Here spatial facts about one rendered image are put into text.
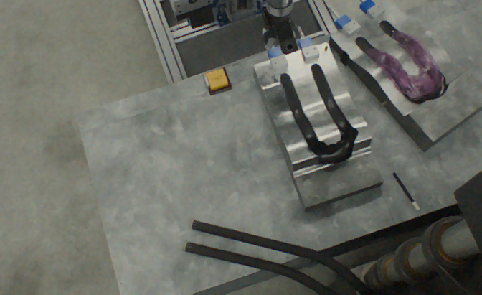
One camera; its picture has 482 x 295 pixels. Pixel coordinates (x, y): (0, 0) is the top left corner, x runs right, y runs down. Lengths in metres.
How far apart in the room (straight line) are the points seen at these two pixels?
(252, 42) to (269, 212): 1.10
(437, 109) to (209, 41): 1.23
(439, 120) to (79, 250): 1.69
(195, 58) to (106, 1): 0.72
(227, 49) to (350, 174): 1.11
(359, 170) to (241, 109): 0.45
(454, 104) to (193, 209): 0.89
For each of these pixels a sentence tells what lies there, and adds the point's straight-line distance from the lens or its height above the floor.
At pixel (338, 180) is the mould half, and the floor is 0.86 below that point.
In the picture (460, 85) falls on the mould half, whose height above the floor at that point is 0.91.
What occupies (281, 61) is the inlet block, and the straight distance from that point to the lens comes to 1.90.
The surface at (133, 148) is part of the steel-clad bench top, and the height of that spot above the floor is 0.80.
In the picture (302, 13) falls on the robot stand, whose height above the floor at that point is 0.21.
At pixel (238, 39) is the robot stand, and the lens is 2.74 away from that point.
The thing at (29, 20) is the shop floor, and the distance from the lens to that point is 3.29.
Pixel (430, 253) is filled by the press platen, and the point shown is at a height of 1.54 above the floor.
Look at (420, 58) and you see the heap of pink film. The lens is 1.98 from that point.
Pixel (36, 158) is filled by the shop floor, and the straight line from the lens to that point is 2.95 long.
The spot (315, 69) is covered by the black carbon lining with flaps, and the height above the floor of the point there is 0.88.
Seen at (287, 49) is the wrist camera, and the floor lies 1.14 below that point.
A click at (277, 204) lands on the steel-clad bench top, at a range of 1.86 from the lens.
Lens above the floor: 2.62
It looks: 70 degrees down
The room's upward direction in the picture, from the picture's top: 8 degrees counter-clockwise
